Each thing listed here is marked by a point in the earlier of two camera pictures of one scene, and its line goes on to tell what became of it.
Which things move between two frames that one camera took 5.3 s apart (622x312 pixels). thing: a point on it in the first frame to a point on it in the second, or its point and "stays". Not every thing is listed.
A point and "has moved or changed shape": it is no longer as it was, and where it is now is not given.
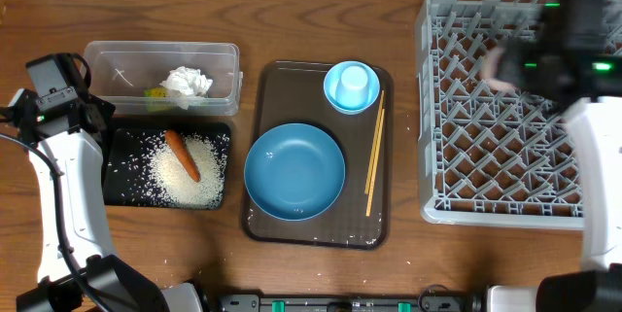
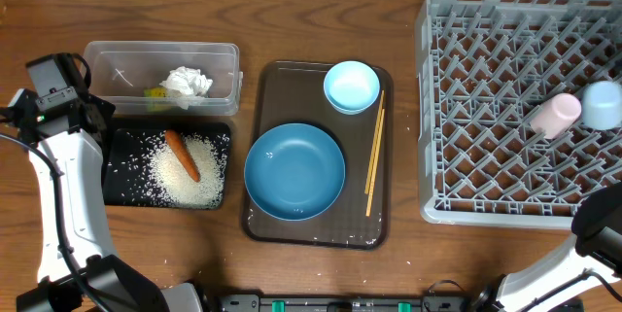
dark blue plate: [294, 171] stays
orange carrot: [183, 156] stays
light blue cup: [351, 86] has moved or changed shape
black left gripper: [101, 108] stays
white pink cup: [488, 70] to [556, 116]
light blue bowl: [332, 79] stays
